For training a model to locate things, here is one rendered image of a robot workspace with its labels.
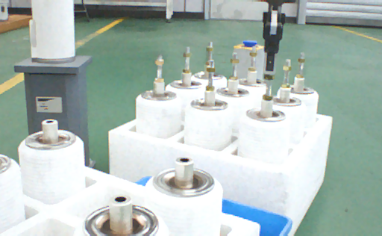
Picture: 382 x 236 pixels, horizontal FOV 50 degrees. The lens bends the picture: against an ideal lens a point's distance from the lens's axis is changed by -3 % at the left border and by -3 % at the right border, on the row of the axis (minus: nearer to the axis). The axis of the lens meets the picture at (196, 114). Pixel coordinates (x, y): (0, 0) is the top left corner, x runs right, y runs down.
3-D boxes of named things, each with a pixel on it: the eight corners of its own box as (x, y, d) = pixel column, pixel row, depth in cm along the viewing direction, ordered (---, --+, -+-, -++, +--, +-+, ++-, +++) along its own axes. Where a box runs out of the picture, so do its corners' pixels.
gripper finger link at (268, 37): (265, 20, 69) (263, 43, 74) (265, 28, 68) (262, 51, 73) (282, 21, 68) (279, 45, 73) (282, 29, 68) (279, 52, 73)
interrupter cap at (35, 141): (14, 144, 62) (13, 140, 61) (53, 130, 68) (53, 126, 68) (48, 156, 58) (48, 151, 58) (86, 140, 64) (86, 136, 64)
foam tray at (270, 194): (110, 206, 94) (107, 131, 89) (192, 151, 127) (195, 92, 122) (278, 262, 77) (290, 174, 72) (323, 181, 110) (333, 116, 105)
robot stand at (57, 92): (24, 188, 100) (13, 65, 91) (43, 163, 114) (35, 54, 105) (83, 190, 100) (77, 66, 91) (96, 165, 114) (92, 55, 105)
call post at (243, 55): (226, 150, 128) (233, 47, 119) (235, 143, 134) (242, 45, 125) (248, 155, 125) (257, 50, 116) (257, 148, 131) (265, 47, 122)
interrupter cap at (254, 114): (239, 118, 78) (239, 114, 78) (255, 108, 84) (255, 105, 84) (277, 126, 74) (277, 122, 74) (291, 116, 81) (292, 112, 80)
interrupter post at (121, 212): (104, 229, 42) (103, 200, 41) (119, 219, 44) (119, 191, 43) (122, 237, 40) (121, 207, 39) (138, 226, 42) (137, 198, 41)
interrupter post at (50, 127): (39, 143, 63) (37, 122, 62) (51, 138, 65) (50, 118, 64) (50, 146, 61) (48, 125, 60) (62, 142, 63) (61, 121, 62)
